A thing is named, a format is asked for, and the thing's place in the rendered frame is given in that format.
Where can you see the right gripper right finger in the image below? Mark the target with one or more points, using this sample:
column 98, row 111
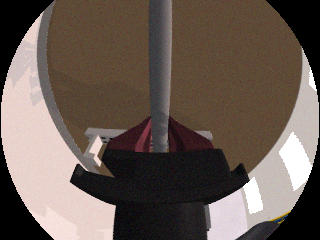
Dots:
column 186, row 139

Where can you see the grey metal tube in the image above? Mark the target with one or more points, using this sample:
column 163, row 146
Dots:
column 160, row 47

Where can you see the dark brown wall panel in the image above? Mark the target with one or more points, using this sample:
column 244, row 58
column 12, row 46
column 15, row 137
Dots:
column 234, row 72

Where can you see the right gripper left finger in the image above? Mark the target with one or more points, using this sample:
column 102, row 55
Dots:
column 133, row 138

